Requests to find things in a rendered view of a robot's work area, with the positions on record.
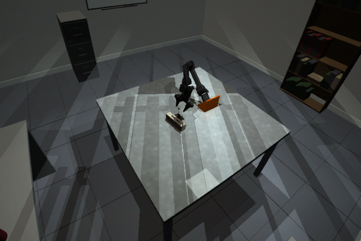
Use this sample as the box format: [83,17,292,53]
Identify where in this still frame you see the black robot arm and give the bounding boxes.
[177,61,210,102]

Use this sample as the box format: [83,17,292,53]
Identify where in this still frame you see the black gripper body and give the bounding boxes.
[175,93,193,107]

